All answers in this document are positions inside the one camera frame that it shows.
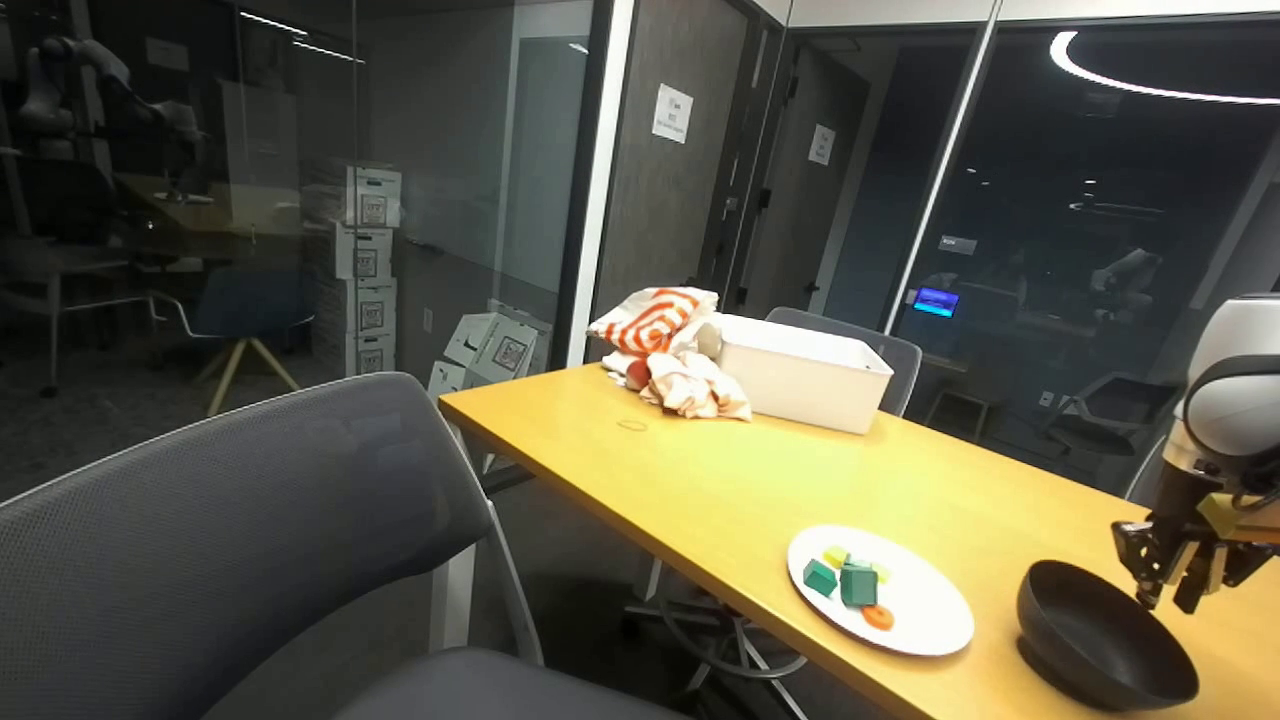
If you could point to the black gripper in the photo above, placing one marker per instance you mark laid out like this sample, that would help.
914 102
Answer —
1205 525

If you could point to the black bowl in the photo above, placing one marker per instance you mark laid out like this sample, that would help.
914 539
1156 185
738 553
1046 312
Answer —
1095 653

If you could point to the teal green wooden block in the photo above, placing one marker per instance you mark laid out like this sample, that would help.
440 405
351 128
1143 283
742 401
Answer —
818 578
860 585

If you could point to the yellow wooden block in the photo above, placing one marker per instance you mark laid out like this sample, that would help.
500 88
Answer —
837 559

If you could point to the white round plate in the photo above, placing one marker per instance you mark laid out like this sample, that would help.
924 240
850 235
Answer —
924 605

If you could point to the dark office chair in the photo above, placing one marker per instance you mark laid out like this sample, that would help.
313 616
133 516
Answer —
1115 414

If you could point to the blue lit display screen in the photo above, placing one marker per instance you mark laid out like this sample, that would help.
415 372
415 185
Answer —
935 300

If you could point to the white plastic bin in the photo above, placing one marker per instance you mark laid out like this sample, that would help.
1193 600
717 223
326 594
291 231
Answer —
803 383

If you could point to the metal table leg base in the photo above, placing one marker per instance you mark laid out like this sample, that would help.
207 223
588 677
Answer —
723 645

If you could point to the pink white plush cloth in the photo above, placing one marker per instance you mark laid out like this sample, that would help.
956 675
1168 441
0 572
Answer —
685 386

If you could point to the white paper door sign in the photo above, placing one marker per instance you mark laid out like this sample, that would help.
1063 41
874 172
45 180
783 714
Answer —
823 144

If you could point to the white patterned floor box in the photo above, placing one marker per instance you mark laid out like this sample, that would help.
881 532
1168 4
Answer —
497 344

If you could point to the white storage box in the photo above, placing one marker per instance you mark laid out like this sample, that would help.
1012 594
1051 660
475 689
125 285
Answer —
372 199
372 305
366 254
372 355

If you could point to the blue chair with wooden legs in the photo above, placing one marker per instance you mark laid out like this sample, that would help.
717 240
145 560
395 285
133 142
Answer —
245 312

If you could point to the large white paper wall sign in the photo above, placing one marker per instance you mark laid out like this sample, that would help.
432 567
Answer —
674 112

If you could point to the white glass wall post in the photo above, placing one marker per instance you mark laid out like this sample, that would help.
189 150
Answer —
603 185

